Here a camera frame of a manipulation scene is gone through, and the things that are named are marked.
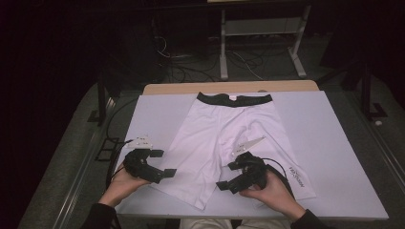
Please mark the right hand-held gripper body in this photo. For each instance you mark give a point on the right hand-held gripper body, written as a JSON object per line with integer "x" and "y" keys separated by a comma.
{"x": 254, "y": 171}

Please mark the white shorts with black waistband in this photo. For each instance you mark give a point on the white shorts with black waistband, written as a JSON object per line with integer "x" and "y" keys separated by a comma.
{"x": 207, "y": 133}

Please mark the wooden table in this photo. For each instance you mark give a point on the wooden table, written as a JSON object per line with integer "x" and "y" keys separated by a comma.
{"x": 223, "y": 87}

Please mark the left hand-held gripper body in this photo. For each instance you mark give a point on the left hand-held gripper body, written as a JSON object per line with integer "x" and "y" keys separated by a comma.
{"x": 138, "y": 162}

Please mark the person's left hand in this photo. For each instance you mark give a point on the person's left hand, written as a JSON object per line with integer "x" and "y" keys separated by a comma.
{"x": 122, "y": 187}

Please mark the person's right leg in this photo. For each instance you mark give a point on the person's right leg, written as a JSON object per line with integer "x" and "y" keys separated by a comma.
{"x": 264, "y": 224}

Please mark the black metal stand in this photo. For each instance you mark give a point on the black metal stand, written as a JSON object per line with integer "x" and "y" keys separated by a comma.
{"x": 102, "y": 101}
{"x": 366, "y": 92}

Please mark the small white round object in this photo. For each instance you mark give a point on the small white round object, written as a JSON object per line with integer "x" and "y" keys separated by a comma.
{"x": 378, "y": 122}

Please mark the black metal bracket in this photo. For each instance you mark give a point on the black metal bracket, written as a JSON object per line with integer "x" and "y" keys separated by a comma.
{"x": 106, "y": 149}

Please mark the aluminium floor rail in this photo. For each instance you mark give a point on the aluminium floor rail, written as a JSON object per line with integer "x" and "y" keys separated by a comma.
{"x": 86, "y": 159}
{"x": 382, "y": 146}

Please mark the person's left leg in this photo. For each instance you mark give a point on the person's left leg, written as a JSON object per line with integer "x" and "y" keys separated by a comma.
{"x": 207, "y": 224}

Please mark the person's right hand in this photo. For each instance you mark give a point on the person's right hand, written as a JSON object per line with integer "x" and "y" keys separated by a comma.
{"x": 273, "y": 194}

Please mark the person's leg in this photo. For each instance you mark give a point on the person's leg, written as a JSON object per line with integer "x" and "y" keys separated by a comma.
{"x": 207, "y": 224}
{"x": 264, "y": 224}

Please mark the white metal rack frame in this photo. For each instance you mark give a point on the white metal rack frame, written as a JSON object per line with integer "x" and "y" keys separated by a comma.
{"x": 261, "y": 27}

